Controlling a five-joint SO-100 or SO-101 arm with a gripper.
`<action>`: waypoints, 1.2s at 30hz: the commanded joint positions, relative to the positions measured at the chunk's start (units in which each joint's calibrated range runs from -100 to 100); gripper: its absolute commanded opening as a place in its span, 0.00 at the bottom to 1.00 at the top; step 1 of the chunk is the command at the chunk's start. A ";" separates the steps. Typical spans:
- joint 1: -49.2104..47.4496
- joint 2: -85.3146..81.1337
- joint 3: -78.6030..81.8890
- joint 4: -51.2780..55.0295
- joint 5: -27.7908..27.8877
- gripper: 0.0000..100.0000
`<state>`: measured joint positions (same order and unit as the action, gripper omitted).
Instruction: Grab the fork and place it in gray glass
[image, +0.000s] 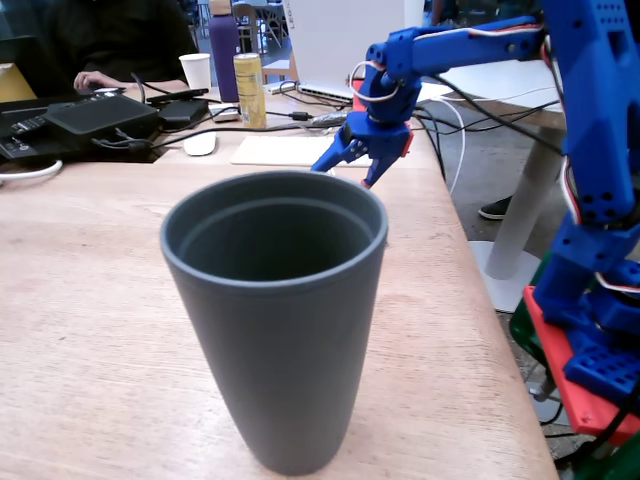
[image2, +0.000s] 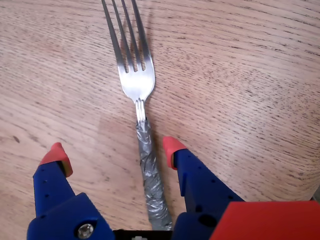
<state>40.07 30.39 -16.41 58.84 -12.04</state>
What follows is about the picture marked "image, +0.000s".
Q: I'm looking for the long black table cable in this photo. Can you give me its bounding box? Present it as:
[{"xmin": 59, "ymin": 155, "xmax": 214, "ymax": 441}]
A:
[{"xmin": 152, "ymin": 110, "xmax": 351, "ymax": 151}]

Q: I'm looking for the white computer mouse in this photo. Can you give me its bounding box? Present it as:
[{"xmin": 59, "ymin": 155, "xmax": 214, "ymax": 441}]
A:
[{"xmin": 183, "ymin": 131, "xmax": 219, "ymax": 158}]

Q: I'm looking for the purple water bottle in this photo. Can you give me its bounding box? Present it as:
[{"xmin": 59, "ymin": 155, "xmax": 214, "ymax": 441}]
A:
[{"xmin": 208, "ymin": 0, "xmax": 243, "ymax": 104}]

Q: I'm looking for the red robot base plate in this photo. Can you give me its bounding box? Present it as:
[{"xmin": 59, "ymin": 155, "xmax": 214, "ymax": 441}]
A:
[{"xmin": 522, "ymin": 284, "xmax": 640, "ymax": 447}]

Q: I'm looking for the gray plastic cup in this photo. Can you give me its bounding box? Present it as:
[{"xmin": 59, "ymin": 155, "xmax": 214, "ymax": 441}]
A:
[{"xmin": 159, "ymin": 170, "xmax": 390, "ymax": 477}]

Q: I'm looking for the yellow box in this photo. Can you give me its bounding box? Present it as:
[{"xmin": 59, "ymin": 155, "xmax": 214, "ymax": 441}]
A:
[{"xmin": 0, "ymin": 63, "xmax": 39, "ymax": 104}]

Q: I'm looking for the yellow drink can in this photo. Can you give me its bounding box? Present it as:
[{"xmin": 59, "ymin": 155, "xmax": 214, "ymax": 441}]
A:
[{"xmin": 233, "ymin": 52, "xmax": 269, "ymax": 130}]

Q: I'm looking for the white keyboard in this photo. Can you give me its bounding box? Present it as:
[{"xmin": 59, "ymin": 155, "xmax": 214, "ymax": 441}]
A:
[{"xmin": 229, "ymin": 134, "xmax": 374, "ymax": 169}]

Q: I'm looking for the white paper cup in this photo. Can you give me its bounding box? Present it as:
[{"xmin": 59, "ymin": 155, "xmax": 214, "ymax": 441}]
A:
[{"xmin": 178, "ymin": 52, "xmax": 213, "ymax": 91}]

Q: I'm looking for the white cable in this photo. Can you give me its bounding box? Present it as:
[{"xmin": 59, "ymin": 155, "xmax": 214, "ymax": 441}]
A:
[{"xmin": 0, "ymin": 159, "xmax": 65, "ymax": 183}]

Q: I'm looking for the black camera cable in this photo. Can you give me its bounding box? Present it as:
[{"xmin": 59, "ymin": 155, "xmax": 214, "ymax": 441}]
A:
[{"xmin": 429, "ymin": 73, "xmax": 567, "ymax": 157}]

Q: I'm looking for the black box device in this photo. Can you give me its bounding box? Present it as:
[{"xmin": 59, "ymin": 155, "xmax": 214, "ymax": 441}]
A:
[{"xmin": 44, "ymin": 94, "xmax": 162, "ymax": 147}]

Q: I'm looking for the black shoe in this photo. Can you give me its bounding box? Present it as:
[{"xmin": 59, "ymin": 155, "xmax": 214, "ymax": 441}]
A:
[{"xmin": 478, "ymin": 195, "xmax": 514, "ymax": 222}]

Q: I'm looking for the bystander hand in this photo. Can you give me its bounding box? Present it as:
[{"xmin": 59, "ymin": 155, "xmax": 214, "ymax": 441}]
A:
[{"xmin": 73, "ymin": 70, "xmax": 119, "ymax": 93}]

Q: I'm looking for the black power adapter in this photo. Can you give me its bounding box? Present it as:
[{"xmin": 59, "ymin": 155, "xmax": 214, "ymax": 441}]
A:
[{"xmin": 158, "ymin": 98, "xmax": 211, "ymax": 129}]

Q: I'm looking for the crumpled foil wrapper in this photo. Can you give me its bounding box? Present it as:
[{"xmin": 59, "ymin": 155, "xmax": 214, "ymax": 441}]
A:
[{"xmin": 310, "ymin": 111, "xmax": 350, "ymax": 128}]

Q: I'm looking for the blue gripper black motor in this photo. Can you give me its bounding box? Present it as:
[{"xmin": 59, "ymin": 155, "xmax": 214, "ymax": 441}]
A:
[{"xmin": 309, "ymin": 112, "xmax": 416, "ymax": 191}]

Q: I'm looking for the white open laptop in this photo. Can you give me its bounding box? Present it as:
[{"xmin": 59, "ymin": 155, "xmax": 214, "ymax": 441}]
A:
[{"xmin": 284, "ymin": 0, "xmax": 426, "ymax": 101}]

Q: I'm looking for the person in black shirt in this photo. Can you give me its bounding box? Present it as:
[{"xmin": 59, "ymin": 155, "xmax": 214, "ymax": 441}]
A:
[{"xmin": 42, "ymin": 0, "xmax": 201, "ymax": 92}]

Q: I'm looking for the black phone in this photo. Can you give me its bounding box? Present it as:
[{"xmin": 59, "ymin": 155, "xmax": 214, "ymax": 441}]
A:
[{"xmin": 146, "ymin": 88, "xmax": 211, "ymax": 106}]

